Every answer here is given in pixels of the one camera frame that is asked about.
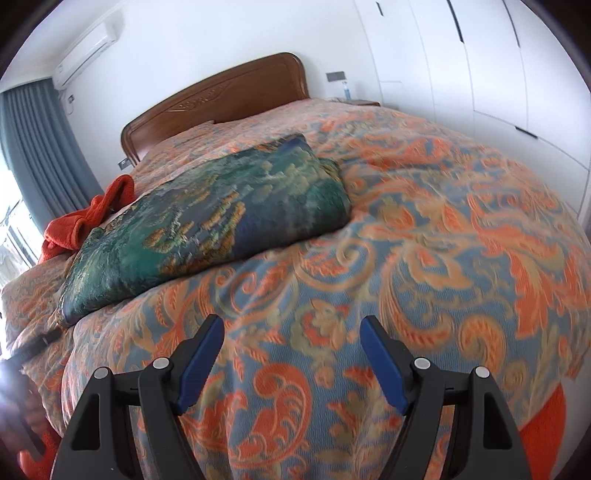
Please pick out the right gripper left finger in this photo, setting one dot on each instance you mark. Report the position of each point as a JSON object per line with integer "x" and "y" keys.
{"x": 100, "y": 441}

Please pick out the green patterned jacket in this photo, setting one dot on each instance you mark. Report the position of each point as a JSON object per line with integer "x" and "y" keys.
{"x": 265, "y": 197}

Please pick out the orange blue floral bedspread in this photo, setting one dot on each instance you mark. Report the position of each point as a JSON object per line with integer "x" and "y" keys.
{"x": 465, "y": 255}

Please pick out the red orange garment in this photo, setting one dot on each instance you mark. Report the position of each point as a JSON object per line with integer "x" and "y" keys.
{"x": 66, "y": 234}

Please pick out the grey blue curtain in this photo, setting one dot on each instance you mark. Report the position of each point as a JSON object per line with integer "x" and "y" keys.
{"x": 42, "y": 153}

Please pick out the wooden nightstand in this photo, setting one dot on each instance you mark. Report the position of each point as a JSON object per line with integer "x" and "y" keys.
{"x": 357, "y": 102}

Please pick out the white wardrobe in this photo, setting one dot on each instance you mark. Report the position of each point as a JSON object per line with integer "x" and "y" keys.
{"x": 449, "y": 61}

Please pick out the small bottle on nightstand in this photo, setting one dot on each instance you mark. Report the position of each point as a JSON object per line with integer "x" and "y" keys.
{"x": 347, "y": 92}

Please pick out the brown wooden headboard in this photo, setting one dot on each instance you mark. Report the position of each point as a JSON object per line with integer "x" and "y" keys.
{"x": 245, "y": 90}

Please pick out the white air conditioner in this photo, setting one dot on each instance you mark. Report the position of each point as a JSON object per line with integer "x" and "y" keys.
{"x": 83, "y": 53}

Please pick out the grey wall switch panel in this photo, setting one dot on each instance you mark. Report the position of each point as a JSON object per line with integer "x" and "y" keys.
{"x": 337, "y": 76}

